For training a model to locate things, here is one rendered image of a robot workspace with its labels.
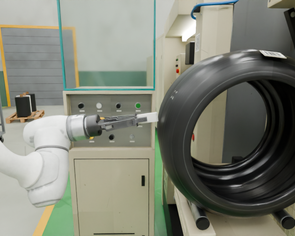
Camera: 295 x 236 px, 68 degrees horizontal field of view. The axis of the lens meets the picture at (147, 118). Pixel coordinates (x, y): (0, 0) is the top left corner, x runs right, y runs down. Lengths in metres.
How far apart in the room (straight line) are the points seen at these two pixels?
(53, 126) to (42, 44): 9.20
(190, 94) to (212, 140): 0.48
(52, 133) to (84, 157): 0.73
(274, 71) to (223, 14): 0.44
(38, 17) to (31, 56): 1.51
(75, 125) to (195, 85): 0.39
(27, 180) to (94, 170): 0.82
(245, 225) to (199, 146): 0.36
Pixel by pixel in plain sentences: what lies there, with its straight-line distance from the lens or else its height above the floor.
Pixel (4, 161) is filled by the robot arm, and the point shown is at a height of 1.16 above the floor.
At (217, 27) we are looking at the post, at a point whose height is 1.57.
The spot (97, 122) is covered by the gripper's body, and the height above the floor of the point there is 1.22.
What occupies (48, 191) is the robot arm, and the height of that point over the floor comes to 1.06.
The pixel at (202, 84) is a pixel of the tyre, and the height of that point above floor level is 1.35.
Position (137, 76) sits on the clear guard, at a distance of 1.33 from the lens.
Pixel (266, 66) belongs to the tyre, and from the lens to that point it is 0.70.
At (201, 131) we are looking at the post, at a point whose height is 1.11.
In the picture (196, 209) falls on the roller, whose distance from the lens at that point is 0.83.
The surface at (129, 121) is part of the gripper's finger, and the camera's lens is 0.71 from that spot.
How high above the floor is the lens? 1.38
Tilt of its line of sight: 12 degrees down
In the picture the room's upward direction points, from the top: straight up
